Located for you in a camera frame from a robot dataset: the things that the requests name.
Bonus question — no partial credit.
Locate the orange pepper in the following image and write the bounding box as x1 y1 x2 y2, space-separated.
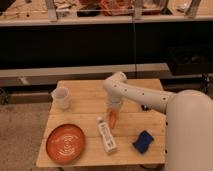
109 110 118 129

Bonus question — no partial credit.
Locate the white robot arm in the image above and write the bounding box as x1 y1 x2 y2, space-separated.
103 72 213 171

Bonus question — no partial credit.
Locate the white bottle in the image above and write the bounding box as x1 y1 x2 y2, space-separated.
97 117 117 154

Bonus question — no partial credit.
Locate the wooden table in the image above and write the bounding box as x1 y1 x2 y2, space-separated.
45 80 165 167

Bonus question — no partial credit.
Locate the blue sponge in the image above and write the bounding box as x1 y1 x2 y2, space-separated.
133 130 154 154

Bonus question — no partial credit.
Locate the white plastic cup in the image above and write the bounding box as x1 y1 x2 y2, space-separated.
51 87 70 109

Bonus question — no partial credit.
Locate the orange plate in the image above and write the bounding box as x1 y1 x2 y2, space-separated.
46 124 85 164

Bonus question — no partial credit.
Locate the black bin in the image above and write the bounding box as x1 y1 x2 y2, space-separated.
167 45 213 75

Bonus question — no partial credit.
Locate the long background shelf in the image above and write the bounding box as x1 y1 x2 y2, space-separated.
0 62 213 88

